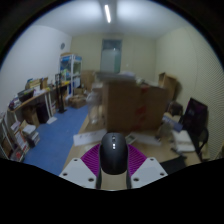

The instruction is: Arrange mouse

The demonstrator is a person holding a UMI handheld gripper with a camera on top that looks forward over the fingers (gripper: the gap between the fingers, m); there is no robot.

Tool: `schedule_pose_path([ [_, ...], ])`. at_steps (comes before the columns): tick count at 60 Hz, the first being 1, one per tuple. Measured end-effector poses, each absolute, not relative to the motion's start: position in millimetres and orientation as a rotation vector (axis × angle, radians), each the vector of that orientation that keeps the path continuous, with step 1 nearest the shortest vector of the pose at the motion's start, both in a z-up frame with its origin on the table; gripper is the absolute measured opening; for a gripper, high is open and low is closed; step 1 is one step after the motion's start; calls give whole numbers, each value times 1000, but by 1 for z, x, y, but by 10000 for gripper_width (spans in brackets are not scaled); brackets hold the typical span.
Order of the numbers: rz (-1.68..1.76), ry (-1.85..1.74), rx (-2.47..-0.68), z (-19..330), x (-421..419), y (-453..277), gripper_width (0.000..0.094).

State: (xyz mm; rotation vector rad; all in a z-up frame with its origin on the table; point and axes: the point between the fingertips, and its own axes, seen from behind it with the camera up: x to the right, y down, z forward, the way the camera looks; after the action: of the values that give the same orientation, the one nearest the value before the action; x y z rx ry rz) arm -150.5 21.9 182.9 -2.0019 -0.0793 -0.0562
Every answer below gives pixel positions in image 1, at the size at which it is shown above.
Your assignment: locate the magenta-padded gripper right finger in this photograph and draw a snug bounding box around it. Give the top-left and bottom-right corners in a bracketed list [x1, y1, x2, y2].
[125, 143, 169, 190]

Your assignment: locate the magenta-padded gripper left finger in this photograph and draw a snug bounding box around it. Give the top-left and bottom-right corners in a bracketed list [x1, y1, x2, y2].
[58, 143, 103, 190]

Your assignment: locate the black computer mouse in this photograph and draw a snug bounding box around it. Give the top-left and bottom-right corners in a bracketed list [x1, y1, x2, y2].
[98, 131, 130, 176]

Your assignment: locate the printed white paper sheet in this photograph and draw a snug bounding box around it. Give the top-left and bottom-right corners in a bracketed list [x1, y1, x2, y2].
[72, 128, 108, 147]

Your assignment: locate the white open book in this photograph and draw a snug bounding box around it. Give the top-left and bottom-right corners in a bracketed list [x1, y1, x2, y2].
[171, 129, 194, 154]

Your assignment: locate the large brown cardboard box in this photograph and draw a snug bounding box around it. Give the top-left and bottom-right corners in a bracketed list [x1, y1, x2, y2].
[101, 79, 169, 133]

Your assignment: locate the shelf unit with books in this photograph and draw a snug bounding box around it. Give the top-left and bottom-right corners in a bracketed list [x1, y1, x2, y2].
[0, 113, 41, 163]

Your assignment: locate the small brown cardboard box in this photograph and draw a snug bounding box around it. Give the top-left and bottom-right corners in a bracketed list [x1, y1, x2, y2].
[68, 94, 88, 109]

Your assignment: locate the wooden side desk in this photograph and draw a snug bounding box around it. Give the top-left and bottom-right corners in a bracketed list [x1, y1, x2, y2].
[8, 79, 73, 124]

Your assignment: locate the open tall cardboard box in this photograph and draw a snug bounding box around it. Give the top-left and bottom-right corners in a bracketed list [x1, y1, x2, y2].
[158, 72, 179, 101]

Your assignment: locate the blue white display cabinet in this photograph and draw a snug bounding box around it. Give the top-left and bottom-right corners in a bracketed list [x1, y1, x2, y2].
[59, 53, 83, 88]

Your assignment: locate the door with frosted window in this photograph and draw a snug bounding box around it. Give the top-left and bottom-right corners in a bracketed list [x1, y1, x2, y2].
[99, 39, 123, 74]

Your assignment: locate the ceiling light strip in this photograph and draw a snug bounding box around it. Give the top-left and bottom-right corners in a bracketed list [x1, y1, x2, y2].
[103, 3, 112, 24]

